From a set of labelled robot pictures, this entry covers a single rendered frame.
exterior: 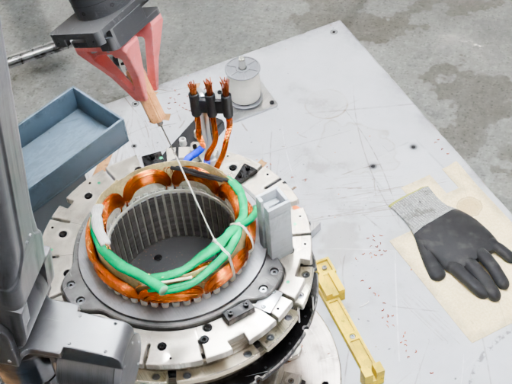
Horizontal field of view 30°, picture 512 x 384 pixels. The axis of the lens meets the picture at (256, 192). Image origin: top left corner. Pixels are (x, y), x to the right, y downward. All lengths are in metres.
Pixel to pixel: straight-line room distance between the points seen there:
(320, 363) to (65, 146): 0.47
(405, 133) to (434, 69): 1.32
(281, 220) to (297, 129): 0.65
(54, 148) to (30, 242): 0.63
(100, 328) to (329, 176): 0.85
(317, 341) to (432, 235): 0.26
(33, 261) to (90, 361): 0.11
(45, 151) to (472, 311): 0.65
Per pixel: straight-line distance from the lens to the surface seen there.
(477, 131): 2.80
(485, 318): 1.44
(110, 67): 0.93
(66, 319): 0.82
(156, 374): 1.06
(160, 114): 0.95
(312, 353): 1.36
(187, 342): 1.03
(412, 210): 1.54
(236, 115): 1.70
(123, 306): 1.06
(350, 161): 1.62
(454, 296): 1.45
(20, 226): 0.70
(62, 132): 1.38
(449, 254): 1.48
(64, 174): 1.29
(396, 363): 1.38
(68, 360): 0.82
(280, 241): 1.06
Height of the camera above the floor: 1.96
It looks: 48 degrees down
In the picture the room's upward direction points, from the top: 6 degrees counter-clockwise
